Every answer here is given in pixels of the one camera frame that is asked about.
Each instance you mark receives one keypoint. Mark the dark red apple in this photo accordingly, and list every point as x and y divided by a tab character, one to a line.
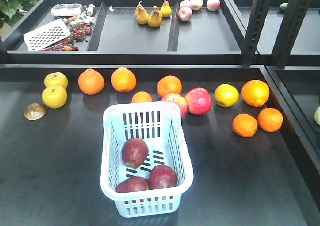
134	152
133	184
162	177

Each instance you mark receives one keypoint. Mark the yellow asian pear back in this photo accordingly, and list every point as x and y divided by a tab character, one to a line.
56	79

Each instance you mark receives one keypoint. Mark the light blue plastic basket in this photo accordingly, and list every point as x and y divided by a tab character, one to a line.
159	124

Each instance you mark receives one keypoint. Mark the yellow round fruit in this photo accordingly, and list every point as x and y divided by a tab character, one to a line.
226	95

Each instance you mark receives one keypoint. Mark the white perforated tray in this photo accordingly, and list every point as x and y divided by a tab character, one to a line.
46	35

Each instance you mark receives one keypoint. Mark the yellow asian pear front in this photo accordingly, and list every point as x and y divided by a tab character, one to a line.
55	96

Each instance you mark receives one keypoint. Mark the potted green plant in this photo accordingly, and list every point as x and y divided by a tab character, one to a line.
11	10

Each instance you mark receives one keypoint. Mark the yellow asian pear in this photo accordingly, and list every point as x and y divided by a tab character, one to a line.
56	79
55	96

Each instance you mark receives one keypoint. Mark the orange back far left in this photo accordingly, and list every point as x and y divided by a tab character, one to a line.
91	82

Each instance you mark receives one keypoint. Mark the brown mushroom cap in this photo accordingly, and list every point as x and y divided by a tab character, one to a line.
35	111

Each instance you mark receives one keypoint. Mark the large orange top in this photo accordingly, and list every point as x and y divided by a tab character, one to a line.
255	93

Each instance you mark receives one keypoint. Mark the small orange right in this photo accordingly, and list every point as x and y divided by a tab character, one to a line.
270	120

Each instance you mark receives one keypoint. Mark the small orange behind basket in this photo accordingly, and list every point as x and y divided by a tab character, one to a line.
142	97

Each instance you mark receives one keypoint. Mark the pink red apple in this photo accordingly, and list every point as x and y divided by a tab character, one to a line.
199	101

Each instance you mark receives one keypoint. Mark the small orange left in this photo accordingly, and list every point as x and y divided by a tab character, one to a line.
245	125

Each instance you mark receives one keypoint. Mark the pink apple behind basket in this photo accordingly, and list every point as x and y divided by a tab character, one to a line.
179	100

